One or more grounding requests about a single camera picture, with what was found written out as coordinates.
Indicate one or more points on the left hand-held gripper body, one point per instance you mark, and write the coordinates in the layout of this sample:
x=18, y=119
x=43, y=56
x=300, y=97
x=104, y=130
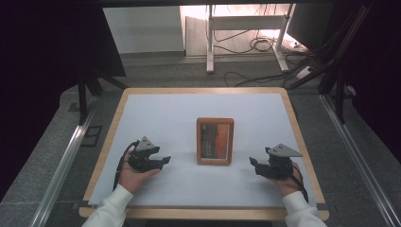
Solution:
x=142, y=160

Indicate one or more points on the black curtain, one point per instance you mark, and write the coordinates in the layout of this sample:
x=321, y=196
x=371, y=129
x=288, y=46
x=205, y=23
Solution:
x=38, y=63
x=378, y=78

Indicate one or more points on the wooden table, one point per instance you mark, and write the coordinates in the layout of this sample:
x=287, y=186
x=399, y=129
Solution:
x=205, y=213

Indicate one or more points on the white board panel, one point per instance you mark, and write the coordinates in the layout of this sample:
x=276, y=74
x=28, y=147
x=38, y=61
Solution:
x=142, y=30

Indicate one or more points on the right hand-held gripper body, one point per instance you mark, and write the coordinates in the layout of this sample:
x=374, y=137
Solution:
x=279, y=164

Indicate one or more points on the white desk frame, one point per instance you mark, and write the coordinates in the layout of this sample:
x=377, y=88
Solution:
x=244, y=22

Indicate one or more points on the black metal stand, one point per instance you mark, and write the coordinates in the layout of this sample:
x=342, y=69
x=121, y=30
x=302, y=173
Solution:
x=83, y=94
x=339, y=94

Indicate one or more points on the person's right hand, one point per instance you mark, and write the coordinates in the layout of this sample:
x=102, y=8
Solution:
x=288, y=186

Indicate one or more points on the aluminium rail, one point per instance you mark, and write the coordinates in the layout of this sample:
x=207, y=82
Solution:
x=63, y=170
x=359, y=151

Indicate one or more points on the white table mat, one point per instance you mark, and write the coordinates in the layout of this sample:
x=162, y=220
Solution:
x=170, y=113

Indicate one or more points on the person's left hand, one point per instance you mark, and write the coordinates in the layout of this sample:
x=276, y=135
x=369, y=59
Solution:
x=132, y=178

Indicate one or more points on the white power strip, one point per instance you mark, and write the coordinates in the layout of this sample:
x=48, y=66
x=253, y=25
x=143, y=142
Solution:
x=305, y=72

